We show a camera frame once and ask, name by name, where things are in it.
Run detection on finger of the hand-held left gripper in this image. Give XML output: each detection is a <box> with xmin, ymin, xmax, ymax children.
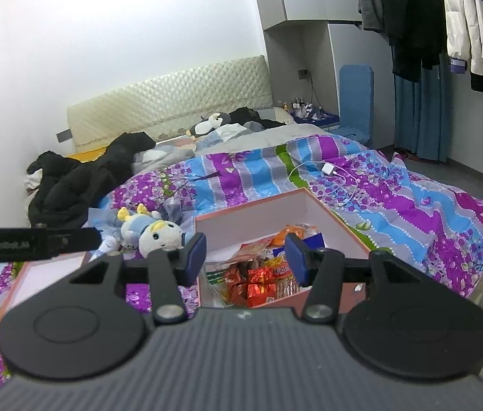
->
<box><xmin>50</xmin><ymin>228</ymin><xmax>102</xmax><ymax>252</ymax></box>

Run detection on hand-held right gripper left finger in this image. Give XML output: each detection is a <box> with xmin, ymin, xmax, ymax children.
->
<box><xmin>68</xmin><ymin>232</ymin><xmax>208</xmax><ymax>324</ymax></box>

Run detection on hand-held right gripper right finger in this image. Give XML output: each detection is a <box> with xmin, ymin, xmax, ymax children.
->
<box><xmin>284</xmin><ymin>233</ymin><xmax>417</xmax><ymax>322</ymax></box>

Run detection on pile of snacks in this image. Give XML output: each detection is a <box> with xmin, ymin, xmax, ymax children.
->
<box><xmin>205</xmin><ymin>223</ymin><xmax>325</xmax><ymax>309</ymax></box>

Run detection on pink cardboard box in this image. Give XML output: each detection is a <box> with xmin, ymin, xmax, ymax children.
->
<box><xmin>194</xmin><ymin>187</ymin><xmax>373</xmax><ymax>310</ymax></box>

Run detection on light blue plastic bag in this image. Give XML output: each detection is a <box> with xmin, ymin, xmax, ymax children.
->
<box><xmin>87</xmin><ymin>208</ymin><xmax>124</xmax><ymax>240</ymax></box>

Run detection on white spray bottle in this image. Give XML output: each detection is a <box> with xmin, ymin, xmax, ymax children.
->
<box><xmin>96</xmin><ymin>235</ymin><xmax>121</xmax><ymax>258</ymax></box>

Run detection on pink box lid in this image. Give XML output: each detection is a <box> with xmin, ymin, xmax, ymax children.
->
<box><xmin>0</xmin><ymin>250</ymin><xmax>92</xmax><ymax>330</ymax></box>

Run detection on white and blue plush toy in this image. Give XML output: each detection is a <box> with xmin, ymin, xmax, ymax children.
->
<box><xmin>113</xmin><ymin>204</ymin><xmax>186</xmax><ymax>254</ymax></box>

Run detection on black jacket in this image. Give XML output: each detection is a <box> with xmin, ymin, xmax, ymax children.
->
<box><xmin>27</xmin><ymin>132</ymin><xmax>156</xmax><ymax>228</ymax></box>

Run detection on white cloth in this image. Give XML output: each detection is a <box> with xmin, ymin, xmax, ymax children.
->
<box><xmin>25</xmin><ymin>167</ymin><xmax>45</xmax><ymax>189</ymax></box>

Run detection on floral printed blanket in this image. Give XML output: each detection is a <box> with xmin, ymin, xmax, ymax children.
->
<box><xmin>0</xmin><ymin>135</ymin><xmax>483</xmax><ymax>395</ymax></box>

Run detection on penguin plush toy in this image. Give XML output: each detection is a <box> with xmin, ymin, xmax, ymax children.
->
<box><xmin>188</xmin><ymin>112</ymin><xmax>236</xmax><ymax>137</ymax></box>

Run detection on grey and white bedding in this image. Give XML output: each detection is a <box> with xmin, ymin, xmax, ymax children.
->
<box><xmin>132</xmin><ymin>122</ymin><xmax>311</xmax><ymax>167</ymax></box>

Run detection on blue tray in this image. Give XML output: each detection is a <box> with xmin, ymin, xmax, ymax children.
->
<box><xmin>290</xmin><ymin>111</ymin><xmax>340</xmax><ymax>126</ymax></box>

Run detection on black clothing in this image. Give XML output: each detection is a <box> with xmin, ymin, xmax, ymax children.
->
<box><xmin>229</xmin><ymin>108</ymin><xmax>287</xmax><ymax>129</ymax></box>

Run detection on group of small bottles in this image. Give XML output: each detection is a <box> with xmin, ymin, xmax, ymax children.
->
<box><xmin>282</xmin><ymin>98</ymin><xmax>323</xmax><ymax>116</ymax></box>

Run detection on beige quilted headboard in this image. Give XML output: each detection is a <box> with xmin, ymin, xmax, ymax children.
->
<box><xmin>67</xmin><ymin>55</ymin><xmax>273</xmax><ymax>148</ymax></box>

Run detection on blue folding chair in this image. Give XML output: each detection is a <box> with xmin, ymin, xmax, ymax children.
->
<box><xmin>339</xmin><ymin>64</ymin><xmax>375</xmax><ymax>143</ymax></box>

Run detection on blue curtain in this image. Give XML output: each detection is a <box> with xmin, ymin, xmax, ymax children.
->
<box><xmin>393</xmin><ymin>66</ymin><xmax>454</xmax><ymax>163</ymax></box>

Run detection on hanging dark clothes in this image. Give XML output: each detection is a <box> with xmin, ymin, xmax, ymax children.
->
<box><xmin>350</xmin><ymin>0</ymin><xmax>448</xmax><ymax>82</ymax></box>

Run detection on white charger with cable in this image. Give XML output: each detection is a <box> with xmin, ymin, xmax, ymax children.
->
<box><xmin>286</xmin><ymin>160</ymin><xmax>360</xmax><ymax>206</ymax></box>

